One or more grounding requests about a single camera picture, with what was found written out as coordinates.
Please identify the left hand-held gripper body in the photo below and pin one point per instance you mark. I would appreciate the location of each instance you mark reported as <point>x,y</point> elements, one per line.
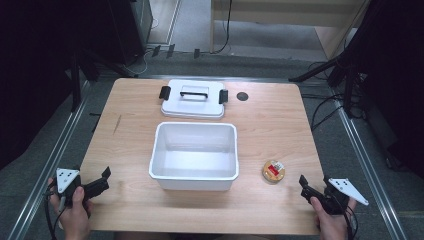
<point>68,181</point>

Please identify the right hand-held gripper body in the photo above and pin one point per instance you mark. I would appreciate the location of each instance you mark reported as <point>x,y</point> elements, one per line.
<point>336,196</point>

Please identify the person's right hand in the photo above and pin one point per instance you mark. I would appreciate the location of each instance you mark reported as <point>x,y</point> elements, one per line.
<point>330,223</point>

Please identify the person's left hand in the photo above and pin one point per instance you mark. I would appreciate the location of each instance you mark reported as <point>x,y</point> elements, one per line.
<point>75,216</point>

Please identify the round snack packet red label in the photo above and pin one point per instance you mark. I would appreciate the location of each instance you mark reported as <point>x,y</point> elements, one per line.
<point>273,171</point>

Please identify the white plastic storage box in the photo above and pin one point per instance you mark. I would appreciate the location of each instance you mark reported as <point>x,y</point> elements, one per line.
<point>195,180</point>

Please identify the black tripod stand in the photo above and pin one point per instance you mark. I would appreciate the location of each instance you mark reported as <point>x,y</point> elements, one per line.
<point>76,83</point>
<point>348,90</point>

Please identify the black round table grommet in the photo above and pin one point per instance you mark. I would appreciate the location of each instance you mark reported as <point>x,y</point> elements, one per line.
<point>242,96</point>

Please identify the dark curtain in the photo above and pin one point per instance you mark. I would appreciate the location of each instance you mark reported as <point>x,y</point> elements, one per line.
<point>396,83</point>
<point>36,66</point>

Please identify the black cabinet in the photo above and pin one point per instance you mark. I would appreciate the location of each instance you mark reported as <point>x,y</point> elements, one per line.
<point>130,30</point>

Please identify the light wooden furniture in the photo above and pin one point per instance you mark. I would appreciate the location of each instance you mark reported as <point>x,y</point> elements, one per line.
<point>286,13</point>

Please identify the metal floor rail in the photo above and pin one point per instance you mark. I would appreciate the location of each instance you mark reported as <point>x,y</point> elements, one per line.
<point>366,160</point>
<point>50,163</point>

